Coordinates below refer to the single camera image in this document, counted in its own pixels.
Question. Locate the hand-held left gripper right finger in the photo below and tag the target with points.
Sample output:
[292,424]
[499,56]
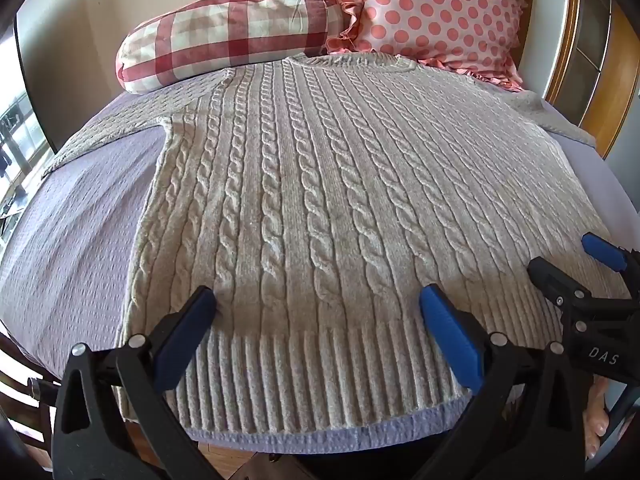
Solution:
[451,339]

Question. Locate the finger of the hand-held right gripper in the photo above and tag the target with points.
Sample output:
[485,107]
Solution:
[552,277]
[606,253]

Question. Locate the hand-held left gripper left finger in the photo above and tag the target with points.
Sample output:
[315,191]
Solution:
[186,336]

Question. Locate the person's bare foot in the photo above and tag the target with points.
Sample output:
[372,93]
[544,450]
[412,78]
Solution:
[597,417]

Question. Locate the lavender textured bedspread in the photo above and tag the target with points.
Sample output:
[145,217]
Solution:
[70,240]

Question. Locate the wooden headboard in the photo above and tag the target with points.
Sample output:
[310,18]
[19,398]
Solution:
[585,45]

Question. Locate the window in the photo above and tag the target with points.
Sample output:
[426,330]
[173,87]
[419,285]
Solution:
[17,160]

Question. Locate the pink polka dot ruffled pillow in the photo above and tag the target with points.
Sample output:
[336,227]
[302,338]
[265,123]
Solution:
[440,10]

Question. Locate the red plaid pillow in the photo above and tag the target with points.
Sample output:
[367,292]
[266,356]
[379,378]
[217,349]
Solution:
[220,35]

